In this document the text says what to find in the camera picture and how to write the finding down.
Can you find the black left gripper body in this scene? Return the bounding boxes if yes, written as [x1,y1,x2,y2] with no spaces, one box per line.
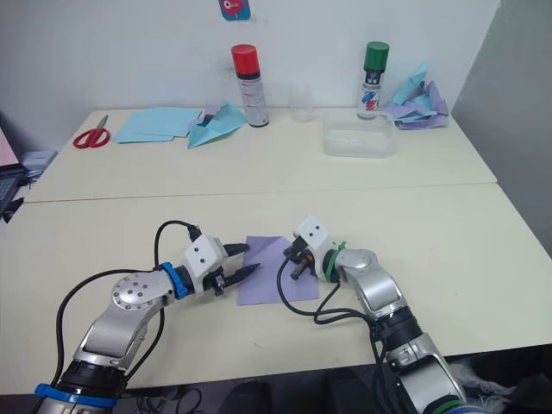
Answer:
[202,243,235,298]

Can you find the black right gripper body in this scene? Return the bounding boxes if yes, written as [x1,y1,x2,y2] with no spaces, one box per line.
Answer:
[291,235,319,281]

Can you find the purple paper sheet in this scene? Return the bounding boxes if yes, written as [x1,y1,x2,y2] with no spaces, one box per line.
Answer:
[235,235,320,307]

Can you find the light blue paper airplane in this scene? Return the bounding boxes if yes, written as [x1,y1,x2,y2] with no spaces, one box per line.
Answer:
[186,99,248,150]

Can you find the small purple folded paper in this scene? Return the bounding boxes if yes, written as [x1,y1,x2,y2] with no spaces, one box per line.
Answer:
[188,103,222,129]

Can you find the light blue paper sheet stack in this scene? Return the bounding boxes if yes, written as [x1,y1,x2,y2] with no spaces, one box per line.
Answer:
[113,106,204,145]

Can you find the tall light blue folded paper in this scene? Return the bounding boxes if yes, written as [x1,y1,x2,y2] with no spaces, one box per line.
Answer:
[392,60,430,106]

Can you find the purple crumpled folded paper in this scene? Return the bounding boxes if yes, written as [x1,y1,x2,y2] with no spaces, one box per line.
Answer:
[423,78,450,118]

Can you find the green right wrist band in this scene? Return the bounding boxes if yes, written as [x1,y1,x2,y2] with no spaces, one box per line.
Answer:
[322,241,348,285]

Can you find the blue left wrist band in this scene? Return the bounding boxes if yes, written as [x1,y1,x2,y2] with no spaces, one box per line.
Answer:
[160,261,191,302]

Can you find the clear plastic container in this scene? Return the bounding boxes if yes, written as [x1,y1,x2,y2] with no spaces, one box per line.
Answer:
[320,109,398,160]

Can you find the clear plastic cup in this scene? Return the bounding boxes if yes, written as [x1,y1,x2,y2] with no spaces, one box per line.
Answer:
[289,83,316,124]

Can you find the red capped spray can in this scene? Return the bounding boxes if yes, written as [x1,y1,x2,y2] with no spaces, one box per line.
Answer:
[230,42,271,129]

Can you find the green capped spray can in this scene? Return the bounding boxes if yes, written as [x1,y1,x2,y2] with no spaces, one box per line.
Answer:
[356,41,391,122]

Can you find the white fluffy cloth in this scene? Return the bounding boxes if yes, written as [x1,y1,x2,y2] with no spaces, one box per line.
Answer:
[447,359,519,410]

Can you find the grey laptop with pink screen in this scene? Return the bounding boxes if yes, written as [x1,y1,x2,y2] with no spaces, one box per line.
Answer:
[0,124,30,217]

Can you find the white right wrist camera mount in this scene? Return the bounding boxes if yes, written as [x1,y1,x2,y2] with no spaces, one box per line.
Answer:
[292,215,336,279]

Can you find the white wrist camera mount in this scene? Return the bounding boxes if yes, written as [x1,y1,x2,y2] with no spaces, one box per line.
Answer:
[292,215,336,279]
[179,235,229,298]

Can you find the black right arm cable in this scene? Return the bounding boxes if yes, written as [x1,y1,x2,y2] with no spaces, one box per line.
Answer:
[275,253,392,414]

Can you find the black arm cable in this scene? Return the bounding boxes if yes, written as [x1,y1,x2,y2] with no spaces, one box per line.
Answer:
[275,253,392,414]
[53,220,204,389]

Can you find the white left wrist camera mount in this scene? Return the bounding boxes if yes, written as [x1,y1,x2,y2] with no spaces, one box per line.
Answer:
[179,235,229,298]

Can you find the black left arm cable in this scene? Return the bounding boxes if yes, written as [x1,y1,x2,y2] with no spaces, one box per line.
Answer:
[53,220,204,389]

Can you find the tangled black floor cables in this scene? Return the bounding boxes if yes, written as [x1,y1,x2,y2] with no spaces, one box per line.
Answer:
[123,385,204,414]

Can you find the red handled scissors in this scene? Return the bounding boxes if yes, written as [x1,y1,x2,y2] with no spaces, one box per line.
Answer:
[72,113,113,150]

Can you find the blue and pink wall sticker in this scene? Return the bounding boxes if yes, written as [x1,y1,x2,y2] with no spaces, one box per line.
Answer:
[216,0,254,22]

